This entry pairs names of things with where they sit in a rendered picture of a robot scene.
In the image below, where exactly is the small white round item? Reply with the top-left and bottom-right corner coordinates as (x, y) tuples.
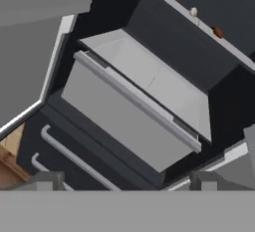
(188, 6), (199, 17)

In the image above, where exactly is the grey steel appliance door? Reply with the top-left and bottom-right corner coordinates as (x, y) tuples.
(61, 56), (199, 174)

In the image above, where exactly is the short grey drawer handle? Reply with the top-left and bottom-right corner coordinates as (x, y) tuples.
(31, 152), (75, 191)

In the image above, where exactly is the dark grey drawer front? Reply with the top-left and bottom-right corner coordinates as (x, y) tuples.
(39, 93), (167, 191)
(15, 110), (101, 191)

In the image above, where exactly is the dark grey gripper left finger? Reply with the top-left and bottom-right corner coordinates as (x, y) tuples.
(11, 170), (66, 192)

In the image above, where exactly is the grey steel appliance door handle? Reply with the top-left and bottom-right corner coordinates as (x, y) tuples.
(73, 50), (203, 154)

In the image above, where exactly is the long grey drawer handle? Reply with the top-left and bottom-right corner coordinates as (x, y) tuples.
(40, 123), (122, 191)

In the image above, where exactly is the grey steel appliance body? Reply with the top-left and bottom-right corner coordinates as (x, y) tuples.
(79, 28), (213, 143)

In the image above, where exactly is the small brown round item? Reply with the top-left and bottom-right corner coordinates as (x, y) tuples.
(212, 26), (224, 39)

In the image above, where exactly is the dark grey cupboard run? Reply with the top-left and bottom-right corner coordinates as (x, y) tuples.
(125, 0), (255, 94)

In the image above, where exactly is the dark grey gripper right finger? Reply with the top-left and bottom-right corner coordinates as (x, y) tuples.
(189, 170), (255, 192)

